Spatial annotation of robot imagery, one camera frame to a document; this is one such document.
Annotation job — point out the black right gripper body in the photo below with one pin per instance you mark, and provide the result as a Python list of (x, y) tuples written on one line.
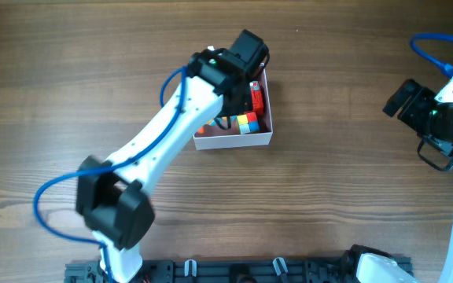
[(422, 112)]

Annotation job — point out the white box pink interior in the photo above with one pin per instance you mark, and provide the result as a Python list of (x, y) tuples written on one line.
[(233, 139)]

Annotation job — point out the colourful puzzle cube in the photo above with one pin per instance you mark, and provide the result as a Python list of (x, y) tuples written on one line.
[(248, 123)]

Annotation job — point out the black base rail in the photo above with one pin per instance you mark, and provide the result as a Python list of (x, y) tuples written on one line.
[(312, 270)]

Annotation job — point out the red toy fire truck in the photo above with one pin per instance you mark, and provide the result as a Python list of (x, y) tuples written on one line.
[(258, 105)]

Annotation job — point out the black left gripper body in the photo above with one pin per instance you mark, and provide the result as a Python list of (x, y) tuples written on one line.
[(244, 103)]

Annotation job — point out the orange blue duck toy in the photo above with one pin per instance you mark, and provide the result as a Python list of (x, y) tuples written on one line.
[(213, 127)]

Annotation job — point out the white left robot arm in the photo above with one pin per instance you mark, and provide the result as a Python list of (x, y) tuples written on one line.
[(113, 196)]

